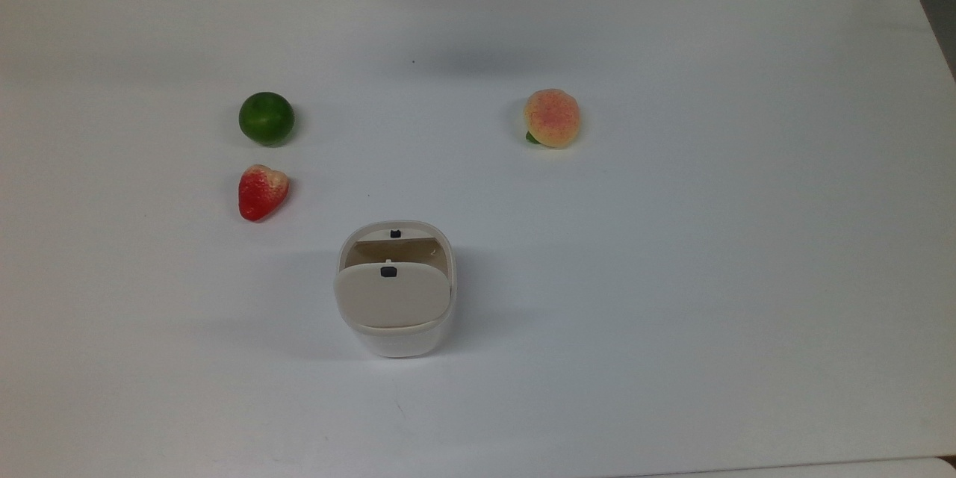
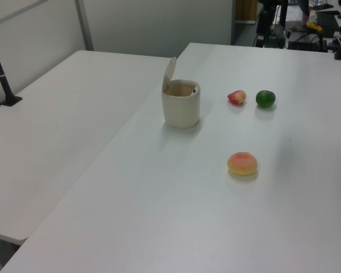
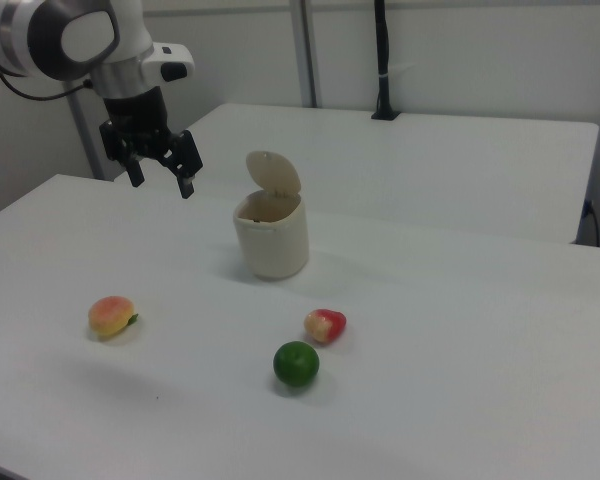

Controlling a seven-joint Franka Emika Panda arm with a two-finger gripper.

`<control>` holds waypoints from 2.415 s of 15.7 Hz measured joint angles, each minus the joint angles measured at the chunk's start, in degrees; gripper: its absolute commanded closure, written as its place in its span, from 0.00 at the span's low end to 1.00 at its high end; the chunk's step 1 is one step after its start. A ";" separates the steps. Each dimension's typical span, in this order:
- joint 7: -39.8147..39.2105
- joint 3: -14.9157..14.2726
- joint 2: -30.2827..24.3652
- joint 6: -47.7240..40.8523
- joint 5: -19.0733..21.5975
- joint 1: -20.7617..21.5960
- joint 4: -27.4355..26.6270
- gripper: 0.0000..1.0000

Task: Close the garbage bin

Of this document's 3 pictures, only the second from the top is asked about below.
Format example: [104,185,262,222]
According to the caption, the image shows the beige lidded garbage bin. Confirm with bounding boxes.
[161,56,202,129]

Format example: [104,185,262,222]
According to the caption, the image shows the pink yellow toy peach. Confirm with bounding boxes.
[227,151,259,176]

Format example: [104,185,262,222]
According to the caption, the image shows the red yellow toy fruit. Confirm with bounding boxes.
[227,90,247,106]

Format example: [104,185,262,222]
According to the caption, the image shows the green toy lime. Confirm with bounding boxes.
[255,90,276,109]

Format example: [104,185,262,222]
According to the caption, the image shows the black tripod device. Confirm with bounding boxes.
[255,10,272,48]

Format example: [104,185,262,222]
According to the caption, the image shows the tan wooden cabinet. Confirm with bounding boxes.
[234,0,258,22]

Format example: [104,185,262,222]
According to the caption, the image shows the black equipment box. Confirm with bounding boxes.
[286,30,327,52]

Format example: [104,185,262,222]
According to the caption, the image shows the black vertical stand pole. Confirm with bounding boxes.
[278,0,289,48]

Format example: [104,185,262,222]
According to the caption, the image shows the yellow object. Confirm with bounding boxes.
[306,21,323,32]

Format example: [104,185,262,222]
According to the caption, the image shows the grey partition post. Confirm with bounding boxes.
[73,0,94,52]

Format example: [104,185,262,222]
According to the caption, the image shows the black camera pole with base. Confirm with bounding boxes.
[0,28,23,107]

